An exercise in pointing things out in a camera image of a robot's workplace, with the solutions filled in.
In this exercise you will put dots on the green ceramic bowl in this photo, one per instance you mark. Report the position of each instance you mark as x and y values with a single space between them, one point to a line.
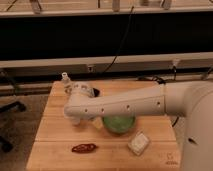
118 124

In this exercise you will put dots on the dried red chili pepper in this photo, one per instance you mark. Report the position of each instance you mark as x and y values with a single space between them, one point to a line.
84 148

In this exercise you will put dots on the small clear plastic bottle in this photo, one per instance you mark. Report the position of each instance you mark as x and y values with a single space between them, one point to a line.
67 83

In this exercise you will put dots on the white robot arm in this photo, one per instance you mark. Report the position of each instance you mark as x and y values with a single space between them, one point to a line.
192 100

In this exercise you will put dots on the black smartphone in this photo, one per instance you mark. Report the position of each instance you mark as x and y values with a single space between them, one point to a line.
96 92

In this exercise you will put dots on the white square sponge block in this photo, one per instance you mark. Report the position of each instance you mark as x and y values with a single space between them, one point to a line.
138 143

